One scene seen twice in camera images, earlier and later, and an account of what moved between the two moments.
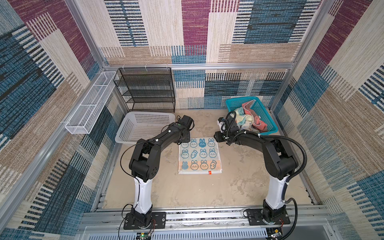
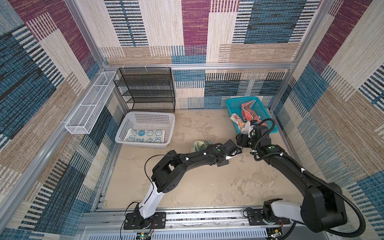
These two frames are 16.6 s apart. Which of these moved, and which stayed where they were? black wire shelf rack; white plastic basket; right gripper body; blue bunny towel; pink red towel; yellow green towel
Moved: right gripper body; blue bunny towel; yellow green towel
Stayed: white plastic basket; black wire shelf rack; pink red towel
